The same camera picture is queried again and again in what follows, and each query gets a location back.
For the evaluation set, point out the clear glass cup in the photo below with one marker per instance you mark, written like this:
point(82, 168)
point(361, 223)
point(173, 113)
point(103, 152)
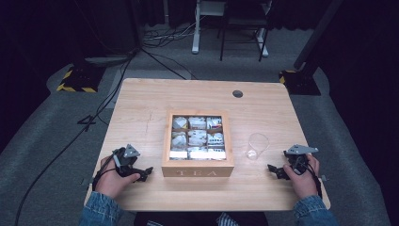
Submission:
point(257, 146)

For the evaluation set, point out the person's left hand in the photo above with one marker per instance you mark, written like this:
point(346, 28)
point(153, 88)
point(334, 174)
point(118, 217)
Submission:
point(111, 183)

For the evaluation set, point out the white desk frame leg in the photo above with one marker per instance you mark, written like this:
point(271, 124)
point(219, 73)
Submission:
point(196, 34)

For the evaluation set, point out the black yellow striped stand base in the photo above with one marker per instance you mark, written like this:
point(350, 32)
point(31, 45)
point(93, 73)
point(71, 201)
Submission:
point(298, 82)
point(80, 80)

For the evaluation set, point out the person's dark lap clothing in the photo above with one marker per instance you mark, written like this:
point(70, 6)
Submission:
point(188, 219)

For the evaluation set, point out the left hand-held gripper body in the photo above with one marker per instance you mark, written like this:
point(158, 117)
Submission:
point(125, 161)

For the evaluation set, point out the black metal chair frame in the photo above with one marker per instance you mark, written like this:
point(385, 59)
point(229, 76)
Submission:
point(243, 22)

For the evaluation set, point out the dark slanted stand pole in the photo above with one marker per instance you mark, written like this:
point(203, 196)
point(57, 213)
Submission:
point(316, 34)

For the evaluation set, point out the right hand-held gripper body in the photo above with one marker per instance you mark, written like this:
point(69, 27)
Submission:
point(298, 157)

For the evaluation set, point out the group of white tea bags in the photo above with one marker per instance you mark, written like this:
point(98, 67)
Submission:
point(197, 138)

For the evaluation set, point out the wooden tea box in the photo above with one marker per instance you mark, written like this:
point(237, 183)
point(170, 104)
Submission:
point(197, 169)

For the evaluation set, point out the person's right hand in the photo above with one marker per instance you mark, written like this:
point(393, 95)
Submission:
point(304, 185)

